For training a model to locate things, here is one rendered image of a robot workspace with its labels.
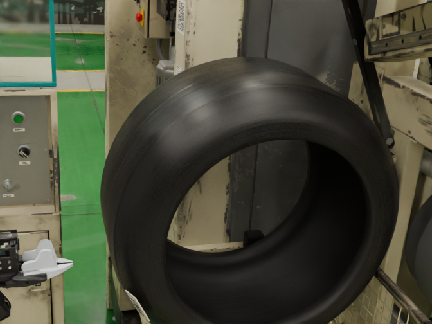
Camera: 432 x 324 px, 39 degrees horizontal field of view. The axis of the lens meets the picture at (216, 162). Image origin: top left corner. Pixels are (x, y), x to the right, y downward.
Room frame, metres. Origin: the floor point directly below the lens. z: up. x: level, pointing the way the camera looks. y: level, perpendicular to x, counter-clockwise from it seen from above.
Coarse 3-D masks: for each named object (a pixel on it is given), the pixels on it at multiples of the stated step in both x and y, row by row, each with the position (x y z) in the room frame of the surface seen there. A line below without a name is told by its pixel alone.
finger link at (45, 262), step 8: (40, 256) 0.95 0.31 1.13; (48, 256) 0.96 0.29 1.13; (24, 264) 0.94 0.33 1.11; (32, 264) 0.95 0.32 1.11; (40, 264) 0.95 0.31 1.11; (48, 264) 0.96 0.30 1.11; (56, 264) 0.96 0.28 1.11; (64, 264) 0.98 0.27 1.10; (72, 264) 0.99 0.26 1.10; (24, 272) 0.94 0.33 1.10; (32, 272) 0.95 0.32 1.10; (40, 272) 0.95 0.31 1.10; (48, 272) 0.95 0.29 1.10; (56, 272) 0.96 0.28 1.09
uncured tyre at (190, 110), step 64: (256, 64) 1.13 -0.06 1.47; (128, 128) 1.09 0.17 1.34; (192, 128) 0.96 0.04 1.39; (256, 128) 0.96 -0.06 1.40; (320, 128) 1.00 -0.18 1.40; (128, 192) 0.94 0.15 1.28; (320, 192) 1.30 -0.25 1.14; (384, 192) 1.04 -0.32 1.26; (128, 256) 0.92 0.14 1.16; (192, 256) 1.22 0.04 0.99; (256, 256) 1.27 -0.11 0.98; (320, 256) 1.23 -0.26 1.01; (192, 320) 0.93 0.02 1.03; (256, 320) 1.10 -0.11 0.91; (320, 320) 1.01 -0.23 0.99
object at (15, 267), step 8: (0, 232) 0.98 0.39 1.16; (16, 232) 0.99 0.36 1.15; (0, 240) 0.96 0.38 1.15; (8, 240) 0.97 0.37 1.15; (16, 240) 0.97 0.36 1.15; (0, 248) 0.92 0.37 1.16; (8, 248) 0.93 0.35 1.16; (16, 248) 0.95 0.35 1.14; (0, 256) 0.93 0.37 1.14; (8, 256) 0.94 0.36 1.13; (16, 256) 0.94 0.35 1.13; (0, 264) 0.93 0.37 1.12; (8, 264) 0.94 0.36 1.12; (16, 264) 0.94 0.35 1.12; (0, 272) 0.93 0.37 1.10; (8, 272) 0.94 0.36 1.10; (16, 272) 0.94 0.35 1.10; (0, 280) 0.92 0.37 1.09; (8, 280) 0.92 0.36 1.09
